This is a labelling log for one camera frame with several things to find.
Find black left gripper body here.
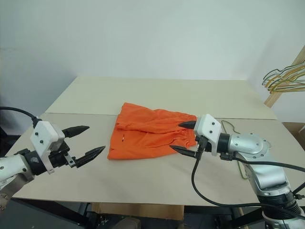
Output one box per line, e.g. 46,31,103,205
49,140,77,169

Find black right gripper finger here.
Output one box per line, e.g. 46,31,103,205
170,145,198,158
178,120,197,131

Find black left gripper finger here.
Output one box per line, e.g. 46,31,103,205
71,146,106,169
61,125,91,139

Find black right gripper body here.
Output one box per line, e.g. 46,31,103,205
194,135,212,158

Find orange shorts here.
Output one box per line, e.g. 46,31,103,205
107,102,199,161

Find olive wire hanger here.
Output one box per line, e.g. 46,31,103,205
220,120,248,180

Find flat cardboard sheet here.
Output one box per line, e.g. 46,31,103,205
91,202,185,221

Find wooden clothes rack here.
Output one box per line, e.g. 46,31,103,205
264,44,305,108

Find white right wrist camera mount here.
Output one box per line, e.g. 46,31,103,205
193,114,224,157

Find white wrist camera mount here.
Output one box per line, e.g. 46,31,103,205
193,114,224,157
30,121,65,174

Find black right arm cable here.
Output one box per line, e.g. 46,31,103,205
191,135,305,208

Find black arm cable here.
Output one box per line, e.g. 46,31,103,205
0,106,41,127
191,135,305,208

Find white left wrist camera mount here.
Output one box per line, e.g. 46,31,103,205
30,121,65,174

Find black table frame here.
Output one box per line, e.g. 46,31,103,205
9,198,263,229

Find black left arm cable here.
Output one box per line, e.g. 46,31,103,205
0,106,41,127

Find bunch of hanging wire hangers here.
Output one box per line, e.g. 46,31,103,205
262,68,305,89

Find wire clothes hangers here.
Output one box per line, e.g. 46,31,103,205
266,68,305,93

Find grey wire hanger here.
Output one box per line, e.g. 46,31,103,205
274,62,305,83

